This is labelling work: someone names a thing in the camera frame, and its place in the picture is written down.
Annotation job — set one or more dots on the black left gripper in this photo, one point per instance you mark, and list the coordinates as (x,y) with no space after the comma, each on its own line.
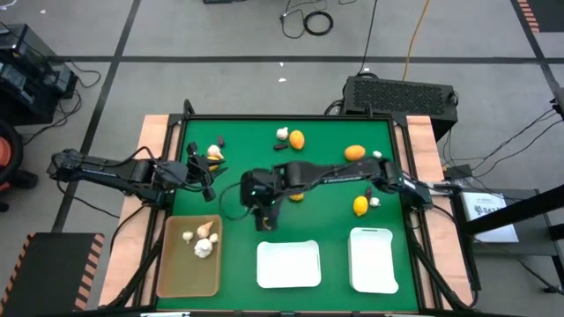
(194,174)

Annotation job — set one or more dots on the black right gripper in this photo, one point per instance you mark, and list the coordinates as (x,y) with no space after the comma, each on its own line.
(260,189)

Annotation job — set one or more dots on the papery garlic bulb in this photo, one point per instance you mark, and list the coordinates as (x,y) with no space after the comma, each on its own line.
(214,151)
(374,202)

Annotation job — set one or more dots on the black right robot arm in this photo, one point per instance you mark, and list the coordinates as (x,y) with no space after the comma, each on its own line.
(335,172)

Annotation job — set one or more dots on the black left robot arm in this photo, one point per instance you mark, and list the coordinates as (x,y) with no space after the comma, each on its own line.
(110,169)

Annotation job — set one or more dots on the small dark produce piece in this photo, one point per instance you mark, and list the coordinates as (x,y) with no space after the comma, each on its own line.
(368,192)
(280,146)
(220,141)

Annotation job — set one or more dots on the yellow lemon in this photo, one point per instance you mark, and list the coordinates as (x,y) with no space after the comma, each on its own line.
(296,197)
(360,205)
(212,167)

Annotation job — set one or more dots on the white wide plastic bin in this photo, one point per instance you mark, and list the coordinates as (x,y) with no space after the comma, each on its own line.
(288,264)

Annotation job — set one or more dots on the small white garlic bulb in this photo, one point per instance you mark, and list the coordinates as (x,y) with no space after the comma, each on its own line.
(187,236)
(213,238)
(377,154)

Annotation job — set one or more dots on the peach-skinned pointed bulb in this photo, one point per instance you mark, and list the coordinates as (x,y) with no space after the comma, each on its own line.
(204,229)

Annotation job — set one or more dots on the green table mat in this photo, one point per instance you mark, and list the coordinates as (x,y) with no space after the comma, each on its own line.
(335,220)

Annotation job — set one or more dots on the light wooden side board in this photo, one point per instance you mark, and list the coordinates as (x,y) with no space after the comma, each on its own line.
(420,141)
(150,132)

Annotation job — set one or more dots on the large white garlic bulb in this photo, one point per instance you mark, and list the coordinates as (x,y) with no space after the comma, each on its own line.
(203,248)

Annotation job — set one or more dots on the orange-yellow citrus fruit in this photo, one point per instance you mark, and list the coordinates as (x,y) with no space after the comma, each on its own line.
(297,139)

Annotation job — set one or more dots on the orange citrus fruit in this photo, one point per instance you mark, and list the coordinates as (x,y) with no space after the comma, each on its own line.
(354,152)

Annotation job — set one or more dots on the black perforated computer case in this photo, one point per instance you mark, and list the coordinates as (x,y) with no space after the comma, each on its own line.
(396,97)

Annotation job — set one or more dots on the black hazard-striped floor mat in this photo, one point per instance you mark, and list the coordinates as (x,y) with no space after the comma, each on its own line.
(551,13)
(48,273)

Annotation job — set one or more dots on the black equipment rack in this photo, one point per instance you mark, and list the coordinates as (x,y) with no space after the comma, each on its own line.
(26,79)

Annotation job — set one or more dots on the orange and black vacuum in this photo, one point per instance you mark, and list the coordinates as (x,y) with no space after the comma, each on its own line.
(4,152)

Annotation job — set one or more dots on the white printed paper sheet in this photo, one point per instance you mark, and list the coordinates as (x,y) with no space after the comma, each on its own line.
(489,216)

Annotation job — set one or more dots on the black metal beam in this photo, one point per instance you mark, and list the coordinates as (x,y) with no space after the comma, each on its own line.
(529,207)

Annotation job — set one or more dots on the grey side stand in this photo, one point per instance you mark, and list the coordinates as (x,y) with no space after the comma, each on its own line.
(529,246)

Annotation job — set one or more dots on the black metal table frame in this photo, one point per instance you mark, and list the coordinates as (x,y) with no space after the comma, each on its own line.
(286,116)

